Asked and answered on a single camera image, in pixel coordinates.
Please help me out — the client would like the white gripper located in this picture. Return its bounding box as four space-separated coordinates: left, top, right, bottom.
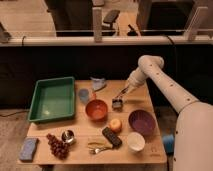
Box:
120 70 146 99

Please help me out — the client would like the black dish brush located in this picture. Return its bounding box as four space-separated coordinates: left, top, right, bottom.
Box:
112 98 123 109

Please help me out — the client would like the green plastic tray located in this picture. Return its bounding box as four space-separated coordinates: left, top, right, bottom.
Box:
28 77 75 123

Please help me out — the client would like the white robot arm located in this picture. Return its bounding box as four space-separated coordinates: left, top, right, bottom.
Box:
124 55 213 171

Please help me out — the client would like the purple bowl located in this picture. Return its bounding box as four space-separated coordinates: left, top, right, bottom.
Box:
128 110 156 135

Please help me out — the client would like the orange bowl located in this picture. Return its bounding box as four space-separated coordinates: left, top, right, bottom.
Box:
85 99 108 121

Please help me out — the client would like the apple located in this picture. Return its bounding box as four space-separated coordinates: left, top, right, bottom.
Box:
109 118 122 133

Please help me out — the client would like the blue plastic cup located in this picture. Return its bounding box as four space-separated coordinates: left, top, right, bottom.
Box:
78 89 89 104

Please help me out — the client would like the black remote control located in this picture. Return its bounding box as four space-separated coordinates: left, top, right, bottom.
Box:
102 127 122 148

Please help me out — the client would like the white cup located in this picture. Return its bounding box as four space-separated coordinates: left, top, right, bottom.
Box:
127 132 145 153

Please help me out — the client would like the yellow green utensil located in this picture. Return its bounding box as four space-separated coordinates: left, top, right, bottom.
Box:
88 142 112 148

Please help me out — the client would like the black office chair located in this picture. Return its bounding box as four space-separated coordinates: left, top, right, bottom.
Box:
102 10 120 30

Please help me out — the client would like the small metal cup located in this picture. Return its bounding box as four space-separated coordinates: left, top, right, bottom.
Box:
61 130 75 145

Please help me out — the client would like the bunch of dark grapes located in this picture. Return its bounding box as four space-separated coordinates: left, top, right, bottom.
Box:
46 134 70 160

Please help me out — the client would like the blue sponge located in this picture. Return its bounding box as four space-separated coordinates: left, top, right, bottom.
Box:
19 138 39 162

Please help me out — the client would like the white horizontal rail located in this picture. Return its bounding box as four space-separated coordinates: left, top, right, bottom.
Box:
0 35 213 47

